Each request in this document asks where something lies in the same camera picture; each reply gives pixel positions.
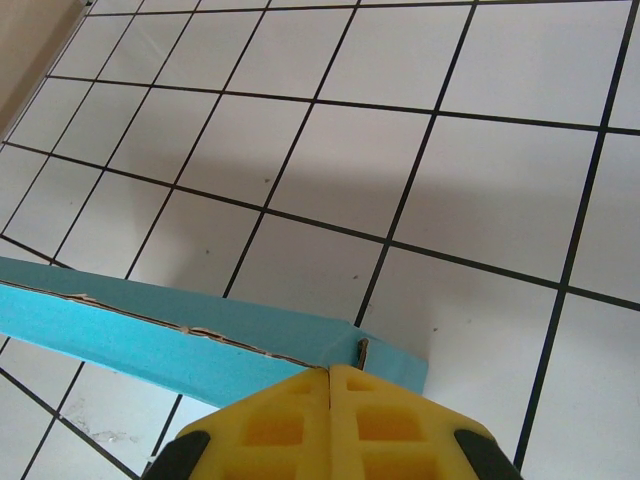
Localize teal paper box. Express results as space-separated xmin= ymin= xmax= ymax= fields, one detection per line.
xmin=0 ymin=255 xmax=430 ymax=409

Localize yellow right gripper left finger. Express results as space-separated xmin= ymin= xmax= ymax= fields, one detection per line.
xmin=144 ymin=367 xmax=334 ymax=480

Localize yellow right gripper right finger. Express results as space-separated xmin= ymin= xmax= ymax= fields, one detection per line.
xmin=327 ymin=363 xmax=526 ymax=480

